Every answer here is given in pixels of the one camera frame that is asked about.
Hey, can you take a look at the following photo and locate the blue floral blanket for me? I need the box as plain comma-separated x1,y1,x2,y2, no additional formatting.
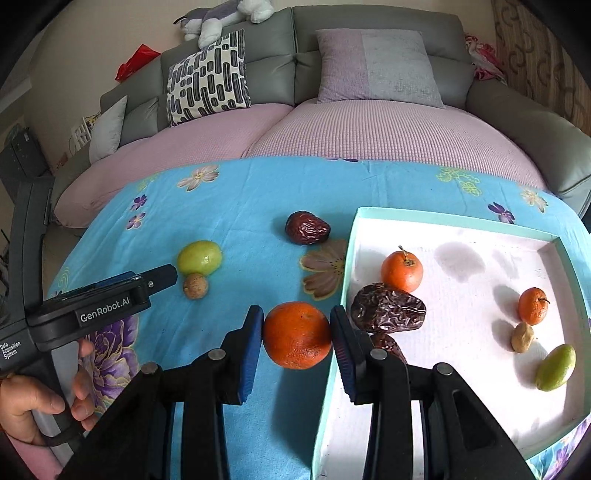
44,156,591,480

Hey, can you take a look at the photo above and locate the light grey pillow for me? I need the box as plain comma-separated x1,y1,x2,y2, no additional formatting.
89,95,129,164

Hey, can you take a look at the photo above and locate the long reddish brown date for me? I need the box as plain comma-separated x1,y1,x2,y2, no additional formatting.
369,332,408,365

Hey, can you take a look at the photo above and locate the red bag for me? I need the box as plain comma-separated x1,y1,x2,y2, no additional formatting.
115,44,162,84

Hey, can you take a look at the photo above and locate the white chair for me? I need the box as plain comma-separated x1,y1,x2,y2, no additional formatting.
69,113,102,153

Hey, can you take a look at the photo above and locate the dark brown wrinkled date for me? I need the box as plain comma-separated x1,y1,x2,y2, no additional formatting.
351,282,427,334

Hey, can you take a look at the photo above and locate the person's left hand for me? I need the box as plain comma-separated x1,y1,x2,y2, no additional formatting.
0,338,101,446

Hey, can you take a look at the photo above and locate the small red date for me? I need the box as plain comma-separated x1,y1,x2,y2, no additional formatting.
285,211,332,245

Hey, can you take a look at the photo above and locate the large orange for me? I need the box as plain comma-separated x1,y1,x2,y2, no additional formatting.
262,301,332,370

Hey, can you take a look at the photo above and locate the black and white patterned pillow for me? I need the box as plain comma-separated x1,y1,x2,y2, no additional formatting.
166,28,252,127

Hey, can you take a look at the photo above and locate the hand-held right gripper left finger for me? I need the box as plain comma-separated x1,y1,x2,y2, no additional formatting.
58,305,265,480

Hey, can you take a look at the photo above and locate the teal cardboard box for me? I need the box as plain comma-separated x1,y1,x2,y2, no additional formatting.
311,206,591,480

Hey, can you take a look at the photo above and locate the beige patterned curtain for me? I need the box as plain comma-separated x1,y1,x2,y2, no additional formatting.
489,0,591,153

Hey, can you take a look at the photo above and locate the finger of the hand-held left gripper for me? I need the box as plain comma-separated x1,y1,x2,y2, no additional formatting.
59,272,141,297
137,264,179,297

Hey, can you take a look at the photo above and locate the grey and white plush toy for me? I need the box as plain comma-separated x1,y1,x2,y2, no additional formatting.
173,0,274,49

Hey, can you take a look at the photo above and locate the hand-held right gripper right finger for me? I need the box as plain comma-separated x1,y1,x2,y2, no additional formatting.
329,305,536,480

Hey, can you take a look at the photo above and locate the pink bag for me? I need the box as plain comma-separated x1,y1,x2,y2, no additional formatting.
464,33,508,84

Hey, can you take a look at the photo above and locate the brown walnut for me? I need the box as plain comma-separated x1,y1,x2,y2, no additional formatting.
183,272,210,301
510,322,535,354

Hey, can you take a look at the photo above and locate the small orange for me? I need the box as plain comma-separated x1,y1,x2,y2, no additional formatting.
518,287,553,326

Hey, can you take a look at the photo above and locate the pink sofa cover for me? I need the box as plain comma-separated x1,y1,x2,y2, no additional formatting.
53,99,552,229

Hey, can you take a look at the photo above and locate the dark grey cabinet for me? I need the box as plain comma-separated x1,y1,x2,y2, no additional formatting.
0,122,49,185

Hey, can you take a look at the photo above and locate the lilac pillow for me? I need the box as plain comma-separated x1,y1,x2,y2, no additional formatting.
315,28,446,109

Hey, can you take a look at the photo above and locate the grey sofa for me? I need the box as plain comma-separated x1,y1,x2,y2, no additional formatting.
48,4,591,227

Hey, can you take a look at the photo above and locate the orange with twig stem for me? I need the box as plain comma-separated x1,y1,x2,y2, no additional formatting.
381,246,424,294

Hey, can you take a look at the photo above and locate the round green jujube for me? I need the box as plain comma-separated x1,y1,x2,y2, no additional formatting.
178,240,223,278

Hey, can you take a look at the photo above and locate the pointed green jujube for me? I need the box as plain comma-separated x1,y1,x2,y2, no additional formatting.
536,344,577,392

